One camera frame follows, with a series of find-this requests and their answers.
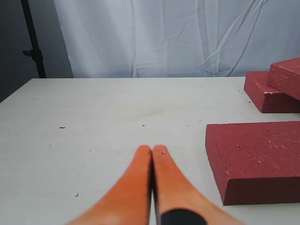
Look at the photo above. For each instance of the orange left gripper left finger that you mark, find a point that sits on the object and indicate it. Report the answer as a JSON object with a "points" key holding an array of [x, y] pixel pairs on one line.
{"points": [[128, 201]]}

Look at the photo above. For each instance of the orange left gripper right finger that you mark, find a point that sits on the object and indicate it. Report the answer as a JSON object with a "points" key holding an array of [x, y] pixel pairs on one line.
{"points": [[177, 201]]}

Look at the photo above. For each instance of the red brick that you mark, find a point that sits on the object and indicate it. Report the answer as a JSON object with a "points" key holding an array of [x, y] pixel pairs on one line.
{"points": [[255, 163], [267, 99], [284, 76]]}

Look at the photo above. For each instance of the red brick stacked top back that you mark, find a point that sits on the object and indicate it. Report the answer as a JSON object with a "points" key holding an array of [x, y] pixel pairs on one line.
{"points": [[284, 76]]}

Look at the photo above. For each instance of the white backdrop curtain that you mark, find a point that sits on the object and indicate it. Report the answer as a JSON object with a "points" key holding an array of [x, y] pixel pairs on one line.
{"points": [[177, 38]]}

